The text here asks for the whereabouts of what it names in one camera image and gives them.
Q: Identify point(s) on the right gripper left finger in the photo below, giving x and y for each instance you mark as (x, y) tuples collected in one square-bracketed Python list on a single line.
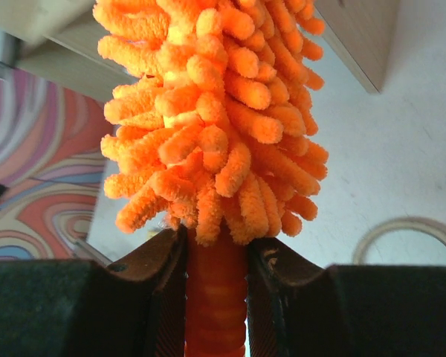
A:
[(132, 307)]

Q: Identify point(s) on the wooden bookshelf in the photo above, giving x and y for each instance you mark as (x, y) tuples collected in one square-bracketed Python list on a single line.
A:
[(60, 42)]

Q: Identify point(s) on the clear tape roll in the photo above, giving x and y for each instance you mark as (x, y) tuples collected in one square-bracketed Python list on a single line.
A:
[(419, 225)]

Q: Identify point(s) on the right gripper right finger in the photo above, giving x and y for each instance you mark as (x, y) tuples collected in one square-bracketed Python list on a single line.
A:
[(296, 308)]

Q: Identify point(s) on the orange chenille duster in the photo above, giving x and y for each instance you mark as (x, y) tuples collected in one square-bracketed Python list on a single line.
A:
[(216, 133)]

